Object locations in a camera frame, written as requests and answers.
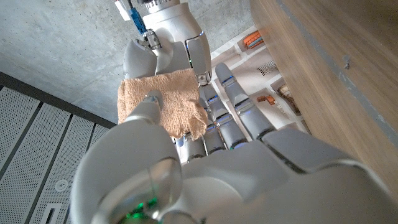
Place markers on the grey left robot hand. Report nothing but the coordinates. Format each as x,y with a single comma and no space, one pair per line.
248,186

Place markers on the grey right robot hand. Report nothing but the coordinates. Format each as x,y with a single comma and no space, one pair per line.
174,34

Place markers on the beige nylon stocking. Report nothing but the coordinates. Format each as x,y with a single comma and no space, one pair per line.
178,93

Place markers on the printed bookshelf backdrop cloth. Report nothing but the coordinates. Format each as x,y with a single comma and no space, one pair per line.
258,81

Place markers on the grey tape line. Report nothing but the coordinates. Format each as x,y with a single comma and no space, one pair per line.
342,77

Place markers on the round white ceiling fixture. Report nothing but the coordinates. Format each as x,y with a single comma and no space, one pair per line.
61,185

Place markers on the rectangular ceiling vent slot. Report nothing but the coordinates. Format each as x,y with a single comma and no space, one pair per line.
51,214

